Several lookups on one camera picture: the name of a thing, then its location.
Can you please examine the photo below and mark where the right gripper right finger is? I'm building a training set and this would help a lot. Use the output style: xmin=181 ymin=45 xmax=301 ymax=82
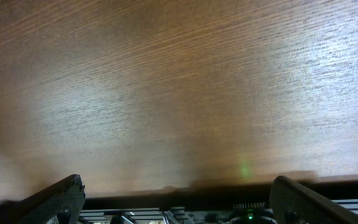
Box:
xmin=269 ymin=175 xmax=358 ymax=224

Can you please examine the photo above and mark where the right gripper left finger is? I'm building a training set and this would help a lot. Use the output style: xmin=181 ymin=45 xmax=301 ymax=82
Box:
xmin=0 ymin=174 xmax=85 ymax=224

